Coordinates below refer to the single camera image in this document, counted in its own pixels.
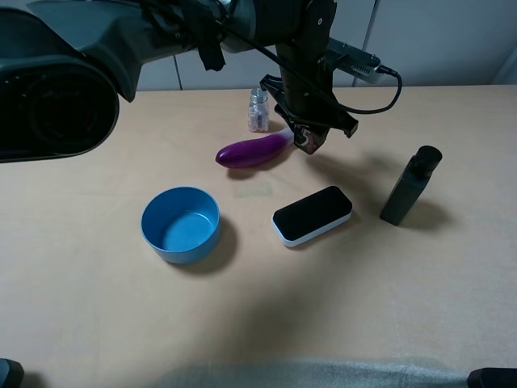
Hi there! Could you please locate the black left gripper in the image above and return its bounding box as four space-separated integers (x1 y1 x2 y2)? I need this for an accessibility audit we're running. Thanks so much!
260 40 359 141

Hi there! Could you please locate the black gum container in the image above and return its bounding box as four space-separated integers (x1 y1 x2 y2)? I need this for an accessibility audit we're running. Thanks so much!
293 124 329 155

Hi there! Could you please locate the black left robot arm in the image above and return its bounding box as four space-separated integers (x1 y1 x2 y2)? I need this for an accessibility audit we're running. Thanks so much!
1 1 337 162

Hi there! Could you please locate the clear plastic pill bottle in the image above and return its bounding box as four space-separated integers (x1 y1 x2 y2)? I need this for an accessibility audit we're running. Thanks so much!
248 88 269 133

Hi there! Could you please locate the purple toy eggplant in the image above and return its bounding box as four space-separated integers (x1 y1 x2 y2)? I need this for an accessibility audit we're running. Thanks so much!
215 128 294 169

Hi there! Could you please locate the black and white eraser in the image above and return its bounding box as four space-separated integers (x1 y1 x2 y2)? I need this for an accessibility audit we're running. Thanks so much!
271 186 353 247

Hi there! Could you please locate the black rectangular bottle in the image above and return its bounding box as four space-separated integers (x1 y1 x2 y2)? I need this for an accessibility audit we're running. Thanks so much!
380 145 443 226

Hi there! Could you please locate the blue round bowl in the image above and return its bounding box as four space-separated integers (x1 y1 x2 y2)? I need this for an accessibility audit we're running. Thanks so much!
141 187 221 264

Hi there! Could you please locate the black right base corner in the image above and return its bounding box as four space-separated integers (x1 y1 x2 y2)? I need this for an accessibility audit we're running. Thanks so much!
467 368 517 388

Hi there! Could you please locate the black base corner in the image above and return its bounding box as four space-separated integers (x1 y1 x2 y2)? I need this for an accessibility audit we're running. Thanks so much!
0 358 24 388
467 368 517 388

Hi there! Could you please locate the black left base corner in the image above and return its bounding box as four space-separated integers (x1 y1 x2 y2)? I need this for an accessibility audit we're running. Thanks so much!
0 358 24 388

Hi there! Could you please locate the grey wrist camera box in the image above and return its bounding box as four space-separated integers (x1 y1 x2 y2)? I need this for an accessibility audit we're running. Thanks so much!
325 38 381 84

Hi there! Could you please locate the black camera cable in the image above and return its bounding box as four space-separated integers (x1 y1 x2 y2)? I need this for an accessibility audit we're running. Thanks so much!
209 15 403 116

